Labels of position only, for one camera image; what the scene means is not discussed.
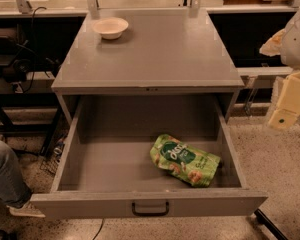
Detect grey open top drawer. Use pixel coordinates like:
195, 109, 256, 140
32, 94, 267, 219

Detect person's leg in jeans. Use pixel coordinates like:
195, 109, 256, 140
0, 140, 32, 209

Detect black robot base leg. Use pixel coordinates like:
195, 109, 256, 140
254, 209, 288, 240

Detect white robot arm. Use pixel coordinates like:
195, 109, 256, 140
259, 9, 300, 130

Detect black drawer handle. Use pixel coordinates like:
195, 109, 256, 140
131, 201, 170, 217

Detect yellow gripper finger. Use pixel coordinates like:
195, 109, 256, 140
267, 71, 300, 130

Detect green rice chip bag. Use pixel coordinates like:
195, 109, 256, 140
150, 134, 221, 188

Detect grey cabinet counter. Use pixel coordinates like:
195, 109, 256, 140
52, 8, 243, 121

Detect dark equipment on left shelf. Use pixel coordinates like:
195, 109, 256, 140
0, 25, 32, 83

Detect black cable on floor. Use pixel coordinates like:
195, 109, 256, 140
91, 218, 106, 240

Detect black cable on left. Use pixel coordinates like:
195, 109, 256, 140
14, 6, 48, 94

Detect white bowl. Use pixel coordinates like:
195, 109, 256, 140
92, 17, 129, 40

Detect white sneaker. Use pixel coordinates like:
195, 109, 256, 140
8, 201, 45, 218

